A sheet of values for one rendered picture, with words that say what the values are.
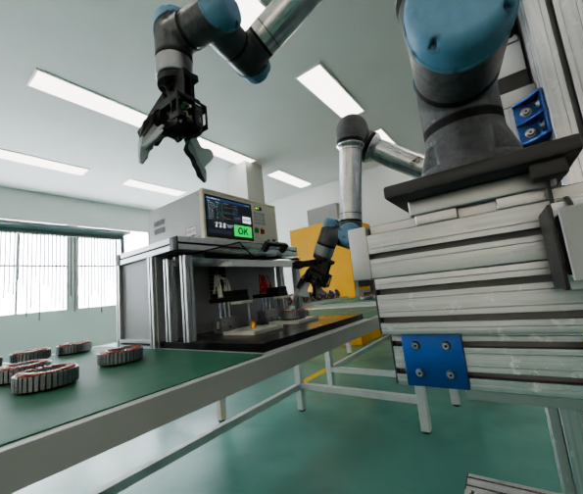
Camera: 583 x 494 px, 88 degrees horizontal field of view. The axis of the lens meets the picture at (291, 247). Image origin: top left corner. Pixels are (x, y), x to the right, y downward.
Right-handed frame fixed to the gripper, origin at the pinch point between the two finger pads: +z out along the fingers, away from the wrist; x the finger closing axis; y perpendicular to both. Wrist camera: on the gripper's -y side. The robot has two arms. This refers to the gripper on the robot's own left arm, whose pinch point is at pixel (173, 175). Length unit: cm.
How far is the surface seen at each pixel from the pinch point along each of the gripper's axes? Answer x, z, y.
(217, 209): 44, -9, -36
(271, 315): 70, 35, -35
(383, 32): 246, -215, -4
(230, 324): 46, 36, -36
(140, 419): -8.9, 43.1, 0.9
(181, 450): 60, 96, -90
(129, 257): 25, 6, -66
